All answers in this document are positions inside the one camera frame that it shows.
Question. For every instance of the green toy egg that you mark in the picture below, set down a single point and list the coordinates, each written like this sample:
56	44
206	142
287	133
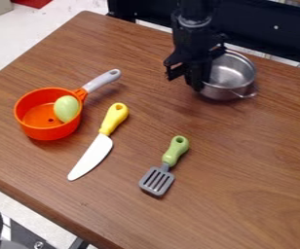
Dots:
66	108

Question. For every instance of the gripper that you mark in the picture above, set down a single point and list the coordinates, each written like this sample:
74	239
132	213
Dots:
193	39

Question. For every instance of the red box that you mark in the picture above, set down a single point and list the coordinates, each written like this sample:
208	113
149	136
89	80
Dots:
31	2

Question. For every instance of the black metal frame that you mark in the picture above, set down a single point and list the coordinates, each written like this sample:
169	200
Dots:
261	22

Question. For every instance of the silver pot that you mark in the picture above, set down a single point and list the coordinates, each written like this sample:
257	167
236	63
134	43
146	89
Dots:
230	78

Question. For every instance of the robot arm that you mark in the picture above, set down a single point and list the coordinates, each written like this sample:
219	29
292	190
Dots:
194	8

